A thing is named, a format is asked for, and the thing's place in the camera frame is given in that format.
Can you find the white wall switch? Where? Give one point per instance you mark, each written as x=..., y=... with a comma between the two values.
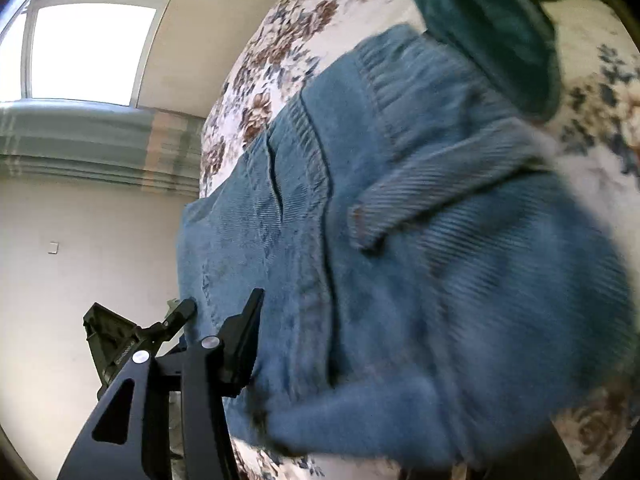
x=53, y=247

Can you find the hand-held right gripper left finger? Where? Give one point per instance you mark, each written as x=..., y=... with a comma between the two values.
x=200, y=410

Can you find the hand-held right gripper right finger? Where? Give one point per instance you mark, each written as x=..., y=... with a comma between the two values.
x=567, y=455

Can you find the green striped curtain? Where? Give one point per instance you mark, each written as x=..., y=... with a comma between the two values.
x=100, y=145

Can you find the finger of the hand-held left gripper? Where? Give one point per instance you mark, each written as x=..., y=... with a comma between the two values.
x=177, y=312

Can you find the dark green plush blanket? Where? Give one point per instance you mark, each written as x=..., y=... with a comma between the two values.
x=490, y=35

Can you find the light blue denim pants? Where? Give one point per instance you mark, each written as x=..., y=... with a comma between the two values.
x=400, y=260

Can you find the window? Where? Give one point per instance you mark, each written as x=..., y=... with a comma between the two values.
x=85, y=40

